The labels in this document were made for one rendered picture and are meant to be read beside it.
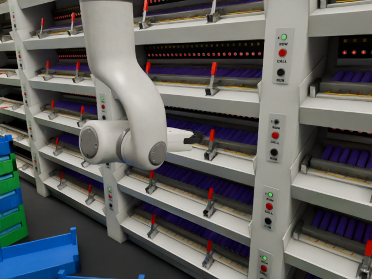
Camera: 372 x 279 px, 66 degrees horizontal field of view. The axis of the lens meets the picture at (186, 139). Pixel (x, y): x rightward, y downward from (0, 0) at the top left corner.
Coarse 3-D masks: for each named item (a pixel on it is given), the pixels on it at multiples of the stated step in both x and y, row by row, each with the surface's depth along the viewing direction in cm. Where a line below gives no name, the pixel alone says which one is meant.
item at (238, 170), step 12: (216, 120) 101; (228, 120) 98; (240, 120) 95; (192, 144) 96; (204, 144) 94; (168, 156) 97; (180, 156) 92; (192, 156) 90; (216, 156) 87; (228, 156) 86; (252, 156) 84; (192, 168) 92; (204, 168) 88; (216, 168) 85; (228, 168) 82; (240, 168) 80; (252, 168) 79; (240, 180) 81; (252, 180) 78
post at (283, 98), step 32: (288, 0) 62; (288, 96) 67; (288, 128) 68; (256, 160) 75; (288, 160) 70; (256, 192) 77; (288, 192) 72; (256, 224) 79; (288, 224) 76; (256, 256) 82
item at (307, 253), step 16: (304, 208) 85; (320, 208) 83; (304, 224) 79; (320, 224) 79; (336, 224) 77; (352, 224) 76; (368, 224) 76; (288, 240) 77; (304, 240) 77; (320, 240) 76; (336, 240) 73; (352, 240) 72; (368, 240) 65; (288, 256) 76; (304, 256) 74; (320, 256) 73; (336, 256) 72; (352, 256) 71; (368, 256) 65; (320, 272) 72; (336, 272) 68; (352, 272) 68; (368, 272) 65
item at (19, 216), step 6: (18, 210) 128; (6, 216) 122; (12, 216) 125; (18, 216) 127; (24, 216) 129; (0, 222) 120; (6, 222) 123; (12, 222) 125; (18, 222) 127; (0, 228) 121; (6, 228) 123
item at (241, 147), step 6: (204, 138) 93; (216, 138) 91; (222, 144) 89; (228, 144) 88; (234, 144) 86; (240, 144) 86; (246, 144) 85; (222, 150) 88; (234, 150) 87; (240, 150) 86; (246, 150) 84; (252, 150) 83
